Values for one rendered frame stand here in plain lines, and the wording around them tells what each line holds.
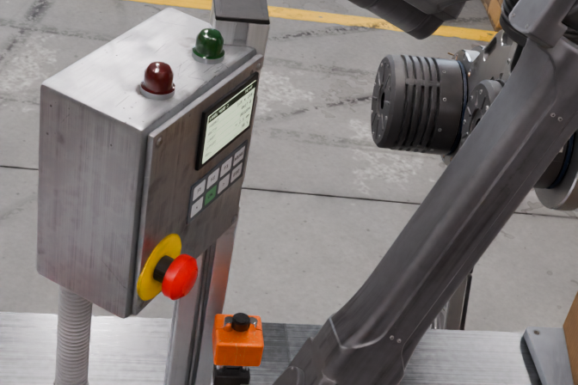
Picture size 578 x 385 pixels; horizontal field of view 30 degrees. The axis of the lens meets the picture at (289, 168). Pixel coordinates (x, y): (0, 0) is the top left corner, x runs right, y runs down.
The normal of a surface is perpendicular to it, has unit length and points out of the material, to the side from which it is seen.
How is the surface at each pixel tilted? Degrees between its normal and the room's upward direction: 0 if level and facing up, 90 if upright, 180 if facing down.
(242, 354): 90
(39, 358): 0
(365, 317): 57
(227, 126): 90
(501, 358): 0
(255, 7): 0
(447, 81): 29
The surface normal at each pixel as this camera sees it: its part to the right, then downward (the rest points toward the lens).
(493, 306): 0.15, -0.80
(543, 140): 0.18, 0.43
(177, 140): 0.86, 0.39
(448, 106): 0.12, 0.09
